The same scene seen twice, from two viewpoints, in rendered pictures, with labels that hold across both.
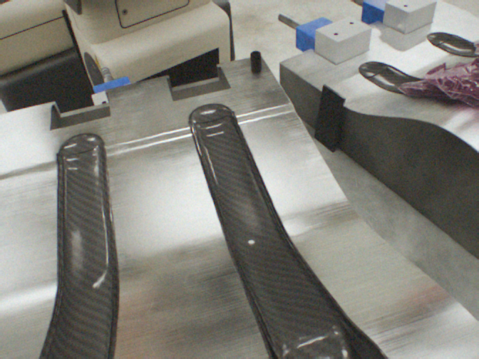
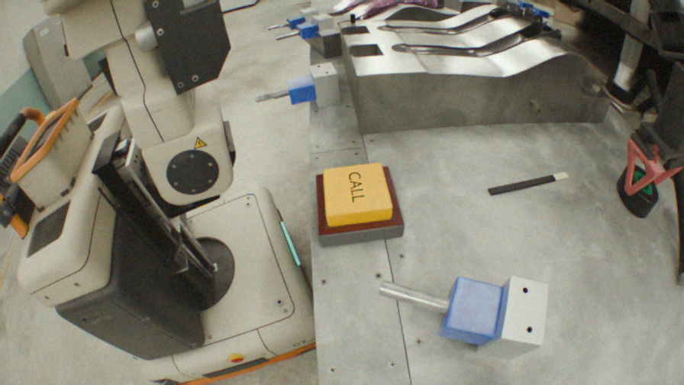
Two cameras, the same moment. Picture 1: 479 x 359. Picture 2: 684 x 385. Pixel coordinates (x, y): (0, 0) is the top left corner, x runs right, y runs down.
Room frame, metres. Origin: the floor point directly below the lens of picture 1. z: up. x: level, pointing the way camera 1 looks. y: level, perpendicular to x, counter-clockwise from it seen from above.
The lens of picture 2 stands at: (0.30, 0.53, 1.04)
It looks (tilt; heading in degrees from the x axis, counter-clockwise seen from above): 48 degrees down; 282
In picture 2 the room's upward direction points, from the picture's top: 7 degrees counter-clockwise
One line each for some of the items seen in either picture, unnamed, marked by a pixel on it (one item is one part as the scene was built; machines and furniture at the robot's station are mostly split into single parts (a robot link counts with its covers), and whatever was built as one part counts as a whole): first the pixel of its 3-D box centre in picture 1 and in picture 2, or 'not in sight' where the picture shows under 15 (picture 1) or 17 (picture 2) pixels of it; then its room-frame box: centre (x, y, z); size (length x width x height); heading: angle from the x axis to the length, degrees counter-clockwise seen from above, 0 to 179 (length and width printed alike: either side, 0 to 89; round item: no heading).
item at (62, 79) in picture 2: not in sight; (58, 62); (5.88, -2.55, 0.98); 1.00 x 0.47 x 1.95; 101
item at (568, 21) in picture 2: not in sight; (571, 20); (-0.57, -0.64, 0.87); 0.50 x 0.27 x 0.17; 11
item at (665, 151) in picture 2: not in sight; (671, 127); (-0.10, 0.32, 0.94); 0.10 x 0.07 x 0.07; 10
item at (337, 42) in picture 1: (314, 35); (303, 31); (0.47, -0.11, 0.86); 0.13 x 0.05 x 0.05; 28
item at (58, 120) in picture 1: (86, 125); (366, 61); (0.32, 0.13, 0.87); 0.05 x 0.05 x 0.04; 11
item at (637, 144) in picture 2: not in sight; (644, 167); (-0.07, 0.32, 0.87); 0.07 x 0.07 x 0.09; 10
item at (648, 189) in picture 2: not in sight; (637, 189); (-0.10, 0.32, 0.82); 0.08 x 0.08 x 0.04
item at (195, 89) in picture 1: (199, 97); (356, 40); (0.34, 0.03, 0.87); 0.05 x 0.05 x 0.04; 11
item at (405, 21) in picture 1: (378, 9); (292, 23); (0.52, -0.20, 0.86); 0.13 x 0.05 x 0.05; 28
